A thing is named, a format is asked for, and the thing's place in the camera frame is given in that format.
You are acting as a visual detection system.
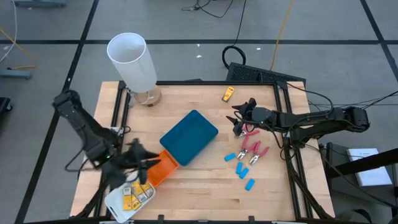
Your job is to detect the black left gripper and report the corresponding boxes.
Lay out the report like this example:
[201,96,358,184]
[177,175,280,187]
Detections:
[88,139,162,190]

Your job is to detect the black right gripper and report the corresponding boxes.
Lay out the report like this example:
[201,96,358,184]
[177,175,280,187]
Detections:
[226,98,277,138]

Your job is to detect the pink handled pliers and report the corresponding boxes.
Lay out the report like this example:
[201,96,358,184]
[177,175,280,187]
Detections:
[249,141,270,167]
[237,134,261,162]
[238,129,261,138]

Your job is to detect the orange perforated plastic basket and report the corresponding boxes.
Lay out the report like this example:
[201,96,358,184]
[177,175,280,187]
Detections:
[146,149,180,188]

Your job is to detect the blue plastic bin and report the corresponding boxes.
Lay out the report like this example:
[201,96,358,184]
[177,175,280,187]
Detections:
[159,109,219,167]

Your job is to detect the black computer box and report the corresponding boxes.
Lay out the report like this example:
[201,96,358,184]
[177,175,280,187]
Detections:
[225,62,307,84]

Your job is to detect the white plastic bin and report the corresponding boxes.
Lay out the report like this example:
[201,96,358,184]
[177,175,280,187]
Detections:
[104,180,156,224]

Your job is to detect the dark side desk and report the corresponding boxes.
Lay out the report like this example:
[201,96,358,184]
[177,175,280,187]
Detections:
[323,141,398,224]

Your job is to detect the white booklet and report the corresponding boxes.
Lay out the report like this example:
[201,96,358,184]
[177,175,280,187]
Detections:
[346,147,393,187]

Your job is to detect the black caster foot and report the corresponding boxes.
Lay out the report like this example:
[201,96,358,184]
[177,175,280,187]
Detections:
[0,96,13,114]

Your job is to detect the grey floor bar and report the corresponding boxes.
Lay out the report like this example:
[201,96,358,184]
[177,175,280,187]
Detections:
[0,68,34,80]
[12,0,68,9]

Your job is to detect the black aluminium table frame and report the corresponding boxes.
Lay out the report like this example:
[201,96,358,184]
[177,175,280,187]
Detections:
[74,80,335,220]

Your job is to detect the black hanging power cable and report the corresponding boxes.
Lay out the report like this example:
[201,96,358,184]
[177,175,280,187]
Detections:
[221,0,248,70]

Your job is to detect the yellow hanging cable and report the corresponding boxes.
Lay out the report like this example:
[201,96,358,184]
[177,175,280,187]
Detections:
[269,0,295,72]

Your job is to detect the black floor cable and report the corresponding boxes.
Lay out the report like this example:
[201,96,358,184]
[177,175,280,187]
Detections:
[182,0,247,19]

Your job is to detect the black cable bundle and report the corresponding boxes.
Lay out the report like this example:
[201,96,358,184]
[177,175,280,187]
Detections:
[310,90,398,110]

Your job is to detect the yellow floor cable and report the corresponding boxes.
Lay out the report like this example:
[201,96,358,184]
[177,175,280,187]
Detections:
[0,27,37,71]

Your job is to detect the white floor cable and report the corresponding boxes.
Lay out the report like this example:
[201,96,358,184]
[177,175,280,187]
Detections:
[0,0,18,63]

